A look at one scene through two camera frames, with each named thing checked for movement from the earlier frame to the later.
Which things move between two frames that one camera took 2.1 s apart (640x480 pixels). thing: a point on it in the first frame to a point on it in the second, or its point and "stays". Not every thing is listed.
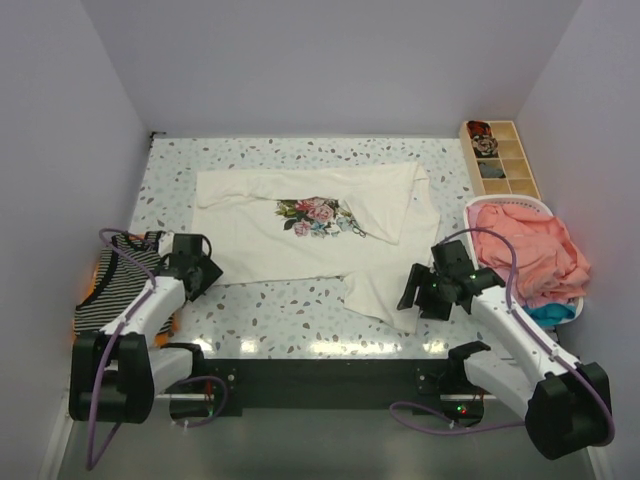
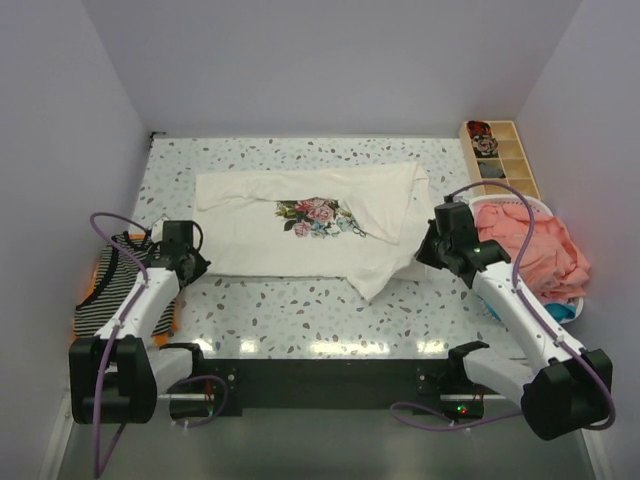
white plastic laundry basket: x=518 y=200 stays
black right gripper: x=418 y=277 to x=423 y=253
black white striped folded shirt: x=124 y=271 stays
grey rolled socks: x=490 y=172 stays
